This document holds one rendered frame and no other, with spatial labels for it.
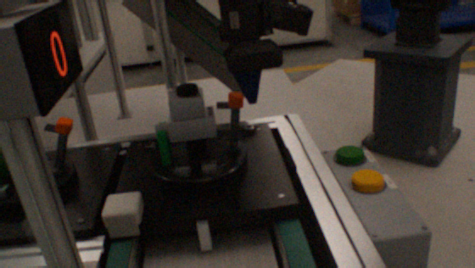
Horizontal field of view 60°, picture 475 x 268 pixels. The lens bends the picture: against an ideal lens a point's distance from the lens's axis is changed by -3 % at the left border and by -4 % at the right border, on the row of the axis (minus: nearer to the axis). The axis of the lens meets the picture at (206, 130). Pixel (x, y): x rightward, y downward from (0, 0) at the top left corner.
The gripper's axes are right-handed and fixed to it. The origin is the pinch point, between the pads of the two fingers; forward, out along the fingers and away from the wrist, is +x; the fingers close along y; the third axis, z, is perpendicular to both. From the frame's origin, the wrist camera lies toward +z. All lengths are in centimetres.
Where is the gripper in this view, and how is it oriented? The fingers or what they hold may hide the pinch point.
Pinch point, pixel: (249, 79)
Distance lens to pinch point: 57.3
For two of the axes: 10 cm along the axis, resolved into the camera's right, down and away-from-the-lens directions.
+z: 9.9, -1.4, -0.3
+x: 1.4, 9.0, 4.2
